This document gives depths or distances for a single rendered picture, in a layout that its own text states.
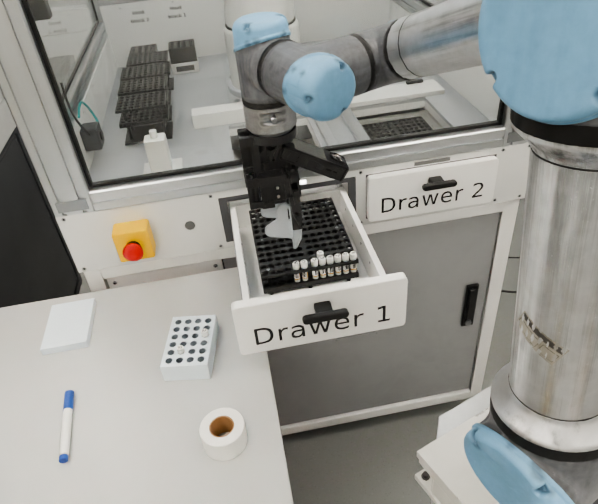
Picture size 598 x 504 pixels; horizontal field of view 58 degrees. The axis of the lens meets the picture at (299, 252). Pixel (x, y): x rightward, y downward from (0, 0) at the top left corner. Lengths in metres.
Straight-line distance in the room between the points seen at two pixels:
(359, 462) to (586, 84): 1.52
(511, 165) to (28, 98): 0.98
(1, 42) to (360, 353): 1.10
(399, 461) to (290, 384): 0.42
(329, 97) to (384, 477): 1.30
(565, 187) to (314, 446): 1.48
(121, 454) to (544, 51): 0.81
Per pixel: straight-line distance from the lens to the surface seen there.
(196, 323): 1.04
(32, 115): 1.09
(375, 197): 1.18
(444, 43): 0.63
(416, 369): 1.66
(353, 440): 1.80
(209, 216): 1.16
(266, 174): 0.82
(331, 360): 1.53
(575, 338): 0.47
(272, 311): 0.88
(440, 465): 0.80
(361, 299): 0.90
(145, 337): 1.11
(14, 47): 1.05
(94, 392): 1.05
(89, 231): 1.19
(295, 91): 0.65
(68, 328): 1.17
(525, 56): 0.36
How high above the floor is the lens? 1.51
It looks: 38 degrees down
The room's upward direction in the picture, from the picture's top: 6 degrees counter-clockwise
